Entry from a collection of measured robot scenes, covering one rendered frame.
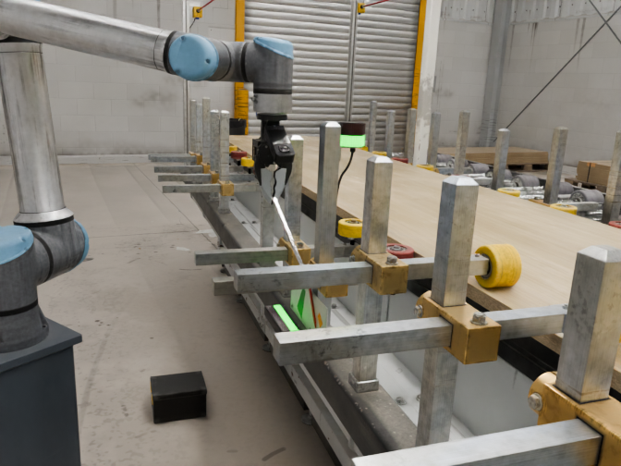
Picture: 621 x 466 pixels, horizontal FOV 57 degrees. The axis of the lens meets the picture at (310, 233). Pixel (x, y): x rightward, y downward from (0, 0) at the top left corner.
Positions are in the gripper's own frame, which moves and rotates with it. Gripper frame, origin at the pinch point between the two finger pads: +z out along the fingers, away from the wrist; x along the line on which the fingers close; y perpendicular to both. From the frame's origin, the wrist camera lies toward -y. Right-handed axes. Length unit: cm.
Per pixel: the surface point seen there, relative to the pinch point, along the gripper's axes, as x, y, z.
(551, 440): -1, -95, 2
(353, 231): -22.3, 1.7, 9.2
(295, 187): -8.0, 7.7, -1.5
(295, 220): -8.3, 7.7, 7.2
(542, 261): -53, -33, 8
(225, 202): -8, 108, 23
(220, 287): 16.0, -21.1, 13.3
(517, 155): -573, 638, 72
